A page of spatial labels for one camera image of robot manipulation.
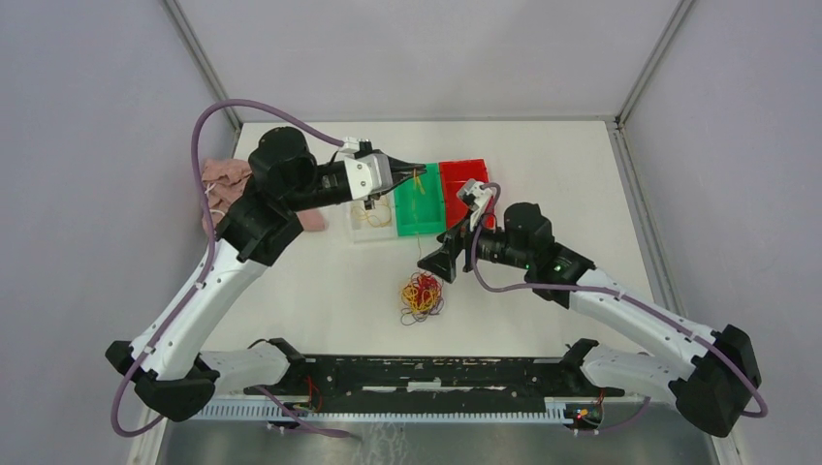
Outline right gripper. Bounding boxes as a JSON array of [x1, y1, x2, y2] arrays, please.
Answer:
[[418, 207, 532, 283]]

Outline purple cables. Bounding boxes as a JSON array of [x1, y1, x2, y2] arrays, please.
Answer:
[[398, 282, 447, 327]]

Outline yellow cables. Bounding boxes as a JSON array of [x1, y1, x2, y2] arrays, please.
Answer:
[[349, 170, 444, 317]]

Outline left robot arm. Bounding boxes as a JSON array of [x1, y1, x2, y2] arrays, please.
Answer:
[[106, 127, 427, 421]]

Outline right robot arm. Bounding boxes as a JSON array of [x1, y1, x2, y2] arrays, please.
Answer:
[[418, 202, 768, 438]]

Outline green plastic bin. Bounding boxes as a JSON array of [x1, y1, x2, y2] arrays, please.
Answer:
[[394, 163, 446, 236]]

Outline clear plastic bin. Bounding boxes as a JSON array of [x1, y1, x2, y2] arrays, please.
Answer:
[[346, 194, 397, 243]]

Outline red plastic bin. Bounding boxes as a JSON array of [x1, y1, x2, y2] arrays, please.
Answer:
[[438, 158, 499, 231]]

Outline pink cloth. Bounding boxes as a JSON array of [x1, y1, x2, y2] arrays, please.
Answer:
[[201, 158, 330, 235]]

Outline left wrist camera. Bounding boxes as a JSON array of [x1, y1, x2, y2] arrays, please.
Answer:
[[338, 138, 385, 201]]

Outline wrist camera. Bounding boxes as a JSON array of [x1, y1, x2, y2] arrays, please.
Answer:
[[338, 138, 385, 201], [458, 178, 498, 232]]

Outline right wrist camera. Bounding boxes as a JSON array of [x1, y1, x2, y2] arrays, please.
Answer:
[[458, 178, 498, 232]]

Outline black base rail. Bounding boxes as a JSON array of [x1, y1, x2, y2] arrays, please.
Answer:
[[266, 350, 625, 414]]

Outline white cord on cloth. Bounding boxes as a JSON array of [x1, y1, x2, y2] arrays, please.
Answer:
[[202, 182, 227, 218]]

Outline white comb cable duct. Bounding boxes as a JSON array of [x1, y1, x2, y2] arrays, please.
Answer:
[[193, 399, 572, 425]]

